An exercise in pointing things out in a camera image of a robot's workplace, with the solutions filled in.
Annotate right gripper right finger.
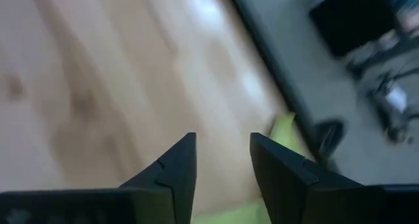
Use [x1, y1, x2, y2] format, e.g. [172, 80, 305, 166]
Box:
[249, 132, 419, 224]

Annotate green microfiber towel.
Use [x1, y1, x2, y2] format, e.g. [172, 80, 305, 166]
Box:
[191, 111, 307, 224]

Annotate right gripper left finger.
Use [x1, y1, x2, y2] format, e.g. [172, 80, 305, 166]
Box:
[0, 132, 198, 224]

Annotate small black clamp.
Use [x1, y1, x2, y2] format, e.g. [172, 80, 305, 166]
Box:
[313, 118, 347, 156]

